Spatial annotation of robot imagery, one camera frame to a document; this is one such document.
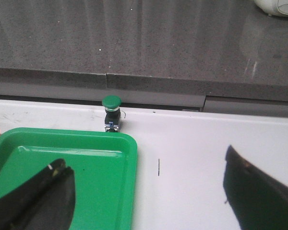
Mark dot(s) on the grey stone counter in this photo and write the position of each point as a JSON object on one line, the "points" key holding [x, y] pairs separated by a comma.
{"points": [[219, 56]]}

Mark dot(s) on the green mushroom push button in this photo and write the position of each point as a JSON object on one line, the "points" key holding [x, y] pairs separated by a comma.
{"points": [[111, 105]]}

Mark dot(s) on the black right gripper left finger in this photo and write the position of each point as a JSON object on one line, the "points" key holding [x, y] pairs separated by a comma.
{"points": [[44, 202]]}

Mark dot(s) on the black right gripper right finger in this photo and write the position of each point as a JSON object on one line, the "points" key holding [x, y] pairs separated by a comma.
{"points": [[258, 201]]}

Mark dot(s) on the green plastic tray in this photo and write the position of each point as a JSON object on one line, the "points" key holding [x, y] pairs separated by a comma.
{"points": [[104, 165]]}

